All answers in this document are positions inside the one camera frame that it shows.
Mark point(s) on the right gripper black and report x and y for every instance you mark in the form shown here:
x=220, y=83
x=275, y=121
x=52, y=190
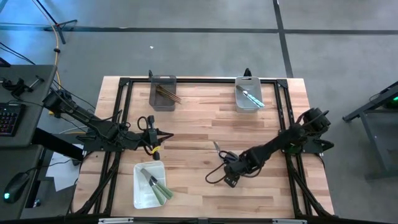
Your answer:
x=239, y=164

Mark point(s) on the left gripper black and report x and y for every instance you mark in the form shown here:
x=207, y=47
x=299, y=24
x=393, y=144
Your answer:
x=149, y=138

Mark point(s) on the wooden chopsticks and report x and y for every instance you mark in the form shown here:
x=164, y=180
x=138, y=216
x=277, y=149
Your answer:
x=168, y=94

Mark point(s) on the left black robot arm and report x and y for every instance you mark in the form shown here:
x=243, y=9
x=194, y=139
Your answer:
x=93, y=124

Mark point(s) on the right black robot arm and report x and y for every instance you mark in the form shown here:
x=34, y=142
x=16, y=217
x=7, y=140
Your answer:
x=280, y=143

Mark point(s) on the grey translucent bin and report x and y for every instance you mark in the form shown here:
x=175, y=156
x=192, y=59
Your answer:
x=161, y=105

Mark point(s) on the white plastic bin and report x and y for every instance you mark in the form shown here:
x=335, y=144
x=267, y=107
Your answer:
x=245, y=107

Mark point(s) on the black table clamp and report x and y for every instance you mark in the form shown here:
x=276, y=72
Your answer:
x=150, y=73

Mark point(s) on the white plastic tray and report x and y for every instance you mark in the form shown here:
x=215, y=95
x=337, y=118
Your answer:
x=143, y=199

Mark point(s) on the dark grey desk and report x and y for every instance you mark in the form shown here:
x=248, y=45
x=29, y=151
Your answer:
x=31, y=102

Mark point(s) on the dark neighbouring workstation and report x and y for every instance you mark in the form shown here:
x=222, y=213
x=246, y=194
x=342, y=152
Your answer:
x=370, y=130

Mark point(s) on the black tripod stand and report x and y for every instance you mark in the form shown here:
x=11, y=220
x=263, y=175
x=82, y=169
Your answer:
x=60, y=26

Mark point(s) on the black backlit keyboard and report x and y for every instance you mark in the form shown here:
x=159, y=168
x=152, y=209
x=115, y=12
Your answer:
x=11, y=119

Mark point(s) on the black computer mouse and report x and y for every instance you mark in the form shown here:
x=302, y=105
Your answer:
x=15, y=186

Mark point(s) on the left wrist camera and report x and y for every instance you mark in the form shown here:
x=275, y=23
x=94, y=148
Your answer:
x=151, y=123

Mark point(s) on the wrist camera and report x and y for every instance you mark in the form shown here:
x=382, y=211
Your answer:
x=231, y=180
x=151, y=123

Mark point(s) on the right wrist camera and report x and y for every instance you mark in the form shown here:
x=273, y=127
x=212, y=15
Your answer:
x=231, y=180

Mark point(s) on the black aluminium table frame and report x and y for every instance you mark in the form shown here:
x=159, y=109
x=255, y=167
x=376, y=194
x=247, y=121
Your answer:
x=205, y=80

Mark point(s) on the black clamp mount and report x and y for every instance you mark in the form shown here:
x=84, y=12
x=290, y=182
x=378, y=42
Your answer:
x=17, y=87

